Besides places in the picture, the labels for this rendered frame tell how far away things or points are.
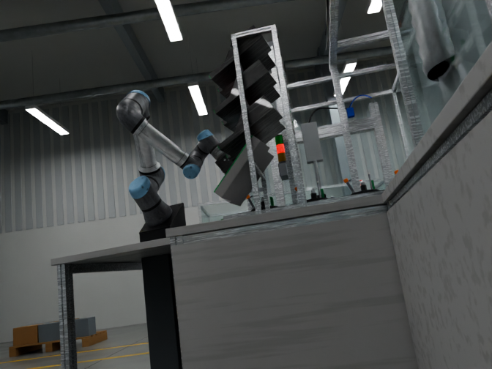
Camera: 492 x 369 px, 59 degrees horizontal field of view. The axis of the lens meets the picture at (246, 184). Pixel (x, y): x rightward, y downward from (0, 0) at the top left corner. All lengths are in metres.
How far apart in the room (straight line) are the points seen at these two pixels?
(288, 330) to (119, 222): 9.59
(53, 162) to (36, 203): 1.08
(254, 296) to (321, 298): 0.21
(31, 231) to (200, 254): 10.30
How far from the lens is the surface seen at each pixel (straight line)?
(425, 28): 1.13
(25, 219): 11.79
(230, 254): 1.48
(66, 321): 2.14
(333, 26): 2.84
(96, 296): 10.97
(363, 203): 1.46
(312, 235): 1.45
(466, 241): 0.73
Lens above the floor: 0.65
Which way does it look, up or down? 12 degrees up
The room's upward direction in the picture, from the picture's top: 8 degrees counter-clockwise
